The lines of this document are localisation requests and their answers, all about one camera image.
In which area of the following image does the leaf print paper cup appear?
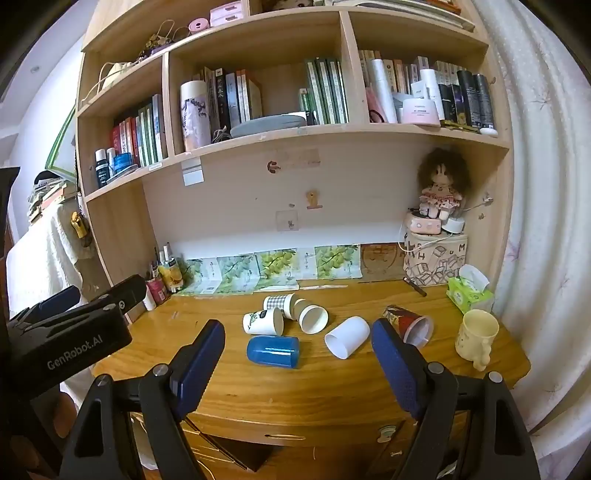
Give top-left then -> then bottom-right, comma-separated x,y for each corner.
243,307 -> 284,336

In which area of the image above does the white floral cylinder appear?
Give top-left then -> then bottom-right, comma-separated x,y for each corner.
180,80 -> 212,152

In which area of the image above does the red tube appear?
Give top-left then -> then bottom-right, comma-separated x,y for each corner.
145,277 -> 168,305

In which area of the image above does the white cable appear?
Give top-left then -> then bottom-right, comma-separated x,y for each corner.
397,224 -> 439,254

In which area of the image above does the tall black bottle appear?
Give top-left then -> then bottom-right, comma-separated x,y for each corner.
473,74 -> 496,130
457,70 -> 477,127

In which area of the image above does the white plastic cup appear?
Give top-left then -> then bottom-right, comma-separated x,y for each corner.
324,316 -> 371,360

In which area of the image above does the yellow label bottle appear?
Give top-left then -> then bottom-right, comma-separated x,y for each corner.
158,261 -> 183,294

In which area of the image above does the pink drawer box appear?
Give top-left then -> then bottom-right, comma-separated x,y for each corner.
210,1 -> 243,26

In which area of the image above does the blue plastic cup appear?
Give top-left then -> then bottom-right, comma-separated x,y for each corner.
246,335 -> 300,369

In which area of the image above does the row of pale books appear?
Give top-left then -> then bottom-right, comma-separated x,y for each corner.
359,48 -> 462,95

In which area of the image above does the curly hair rag doll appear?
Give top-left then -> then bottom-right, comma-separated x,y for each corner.
418,148 -> 472,220

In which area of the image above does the white cloth cover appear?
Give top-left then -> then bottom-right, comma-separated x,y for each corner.
7,203 -> 116,416

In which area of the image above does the grape print card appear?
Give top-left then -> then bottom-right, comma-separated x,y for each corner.
178,257 -> 220,296
315,244 -> 363,279
216,255 -> 257,294
254,249 -> 298,291

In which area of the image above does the row of red green books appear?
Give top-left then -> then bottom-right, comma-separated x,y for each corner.
111,95 -> 168,168

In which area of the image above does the brown wooden board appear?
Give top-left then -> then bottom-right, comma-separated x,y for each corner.
360,243 -> 406,281

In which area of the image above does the green framed picture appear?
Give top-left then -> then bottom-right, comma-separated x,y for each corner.
46,106 -> 77,178

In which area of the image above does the plaid paper cup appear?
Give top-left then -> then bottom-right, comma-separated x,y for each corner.
263,293 -> 296,319

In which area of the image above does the pink cream jar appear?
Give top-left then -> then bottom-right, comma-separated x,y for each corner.
401,98 -> 441,126

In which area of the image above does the row of dark books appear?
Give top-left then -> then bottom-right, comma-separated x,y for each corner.
203,67 -> 264,132

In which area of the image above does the canvas bag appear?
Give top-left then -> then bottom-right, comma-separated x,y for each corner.
88,62 -> 136,93

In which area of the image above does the white curtain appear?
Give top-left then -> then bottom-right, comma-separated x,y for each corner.
471,0 -> 591,435

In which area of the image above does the red patterned cup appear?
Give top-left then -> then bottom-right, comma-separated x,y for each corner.
382,305 -> 435,348

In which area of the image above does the green tissue box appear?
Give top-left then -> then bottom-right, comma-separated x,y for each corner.
445,264 -> 495,315

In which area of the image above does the cream ceramic mug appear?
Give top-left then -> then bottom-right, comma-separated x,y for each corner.
455,309 -> 500,372

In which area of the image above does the tall white bottle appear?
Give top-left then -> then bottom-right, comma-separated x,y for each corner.
369,59 -> 398,124

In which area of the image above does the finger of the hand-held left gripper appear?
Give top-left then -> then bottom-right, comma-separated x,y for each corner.
9,285 -> 82,326
82,274 -> 147,315

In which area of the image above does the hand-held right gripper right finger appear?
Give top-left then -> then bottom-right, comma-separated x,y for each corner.
370,318 -> 541,480

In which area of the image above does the stack of old books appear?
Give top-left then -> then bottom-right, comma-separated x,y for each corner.
28,180 -> 80,223

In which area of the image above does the wooden bookshelf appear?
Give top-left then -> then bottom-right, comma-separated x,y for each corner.
76,0 -> 515,289

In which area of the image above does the patterned storage box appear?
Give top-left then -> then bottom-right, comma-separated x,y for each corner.
403,231 -> 469,287

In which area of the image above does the grey oval case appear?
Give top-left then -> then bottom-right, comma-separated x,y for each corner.
230,114 -> 308,138

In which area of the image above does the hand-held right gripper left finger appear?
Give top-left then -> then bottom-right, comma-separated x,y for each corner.
59,319 -> 226,480

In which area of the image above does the pink small device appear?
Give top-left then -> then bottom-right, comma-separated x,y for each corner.
405,215 -> 445,234

